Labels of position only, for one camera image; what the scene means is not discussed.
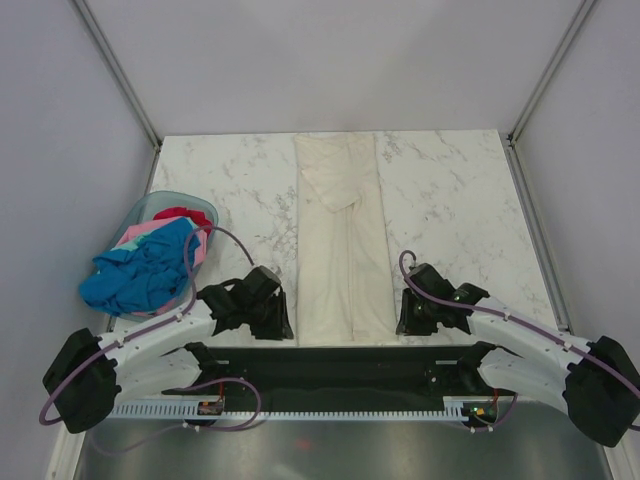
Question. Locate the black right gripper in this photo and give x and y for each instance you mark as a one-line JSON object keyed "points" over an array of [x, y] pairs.
{"points": [[407, 325]]}

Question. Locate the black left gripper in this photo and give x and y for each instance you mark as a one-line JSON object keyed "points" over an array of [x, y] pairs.
{"points": [[279, 325]]}

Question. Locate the cream white t-shirt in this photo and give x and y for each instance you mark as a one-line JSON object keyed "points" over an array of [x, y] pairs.
{"points": [[345, 291]]}

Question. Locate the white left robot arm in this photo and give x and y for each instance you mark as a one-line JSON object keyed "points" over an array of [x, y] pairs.
{"points": [[93, 374]]}

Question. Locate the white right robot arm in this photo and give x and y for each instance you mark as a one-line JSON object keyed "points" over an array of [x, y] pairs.
{"points": [[595, 383]]}

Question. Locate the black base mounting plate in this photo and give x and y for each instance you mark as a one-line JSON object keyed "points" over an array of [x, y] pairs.
{"points": [[366, 377]]}

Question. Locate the red t-shirt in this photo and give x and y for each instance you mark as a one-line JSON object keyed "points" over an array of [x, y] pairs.
{"points": [[199, 217]]}

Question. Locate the blue t-shirt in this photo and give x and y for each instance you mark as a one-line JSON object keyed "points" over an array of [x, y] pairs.
{"points": [[142, 281]]}

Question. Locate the pink t-shirt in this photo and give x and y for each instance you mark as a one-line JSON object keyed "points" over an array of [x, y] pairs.
{"points": [[135, 234]]}

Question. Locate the clear teal-rimmed plastic basket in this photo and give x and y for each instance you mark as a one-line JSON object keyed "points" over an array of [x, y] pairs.
{"points": [[143, 211]]}

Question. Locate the aluminium frame rail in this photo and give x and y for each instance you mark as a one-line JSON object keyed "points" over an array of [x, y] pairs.
{"points": [[498, 369]]}

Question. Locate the white slotted cable duct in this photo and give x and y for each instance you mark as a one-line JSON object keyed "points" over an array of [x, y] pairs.
{"points": [[192, 409]]}

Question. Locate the right aluminium corner post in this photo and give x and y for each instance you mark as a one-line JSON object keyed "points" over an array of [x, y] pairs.
{"points": [[562, 49]]}

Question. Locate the aluminium corner post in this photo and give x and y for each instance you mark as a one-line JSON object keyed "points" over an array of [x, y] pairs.
{"points": [[562, 49], [108, 55]]}

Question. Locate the left aluminium corner post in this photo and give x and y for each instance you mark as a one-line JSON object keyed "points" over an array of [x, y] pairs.
{"points": [[108, 55]]}

